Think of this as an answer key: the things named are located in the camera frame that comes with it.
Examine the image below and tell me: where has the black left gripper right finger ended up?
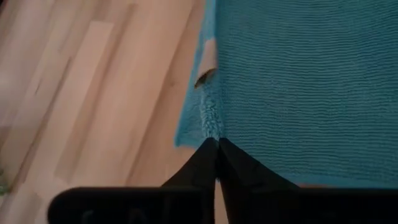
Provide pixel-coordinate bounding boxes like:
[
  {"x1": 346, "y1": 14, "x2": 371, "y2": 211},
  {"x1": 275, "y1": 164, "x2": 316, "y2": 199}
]
[{"x1": 218, "y1": 138, "x2": 300, "y2": 224}]

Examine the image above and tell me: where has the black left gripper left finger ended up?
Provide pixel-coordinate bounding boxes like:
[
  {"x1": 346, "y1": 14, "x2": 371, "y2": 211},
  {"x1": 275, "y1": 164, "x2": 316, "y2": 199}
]
[{"x1": 160, "y1": 138, "x2": 220, "y2": 224}]

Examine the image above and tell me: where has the teal microfiber towel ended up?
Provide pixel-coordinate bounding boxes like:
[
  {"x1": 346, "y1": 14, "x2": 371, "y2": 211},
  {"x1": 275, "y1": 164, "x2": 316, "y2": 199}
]
[{"x1": 174, "y1": 0, "x2": 398, "y2": 190}]

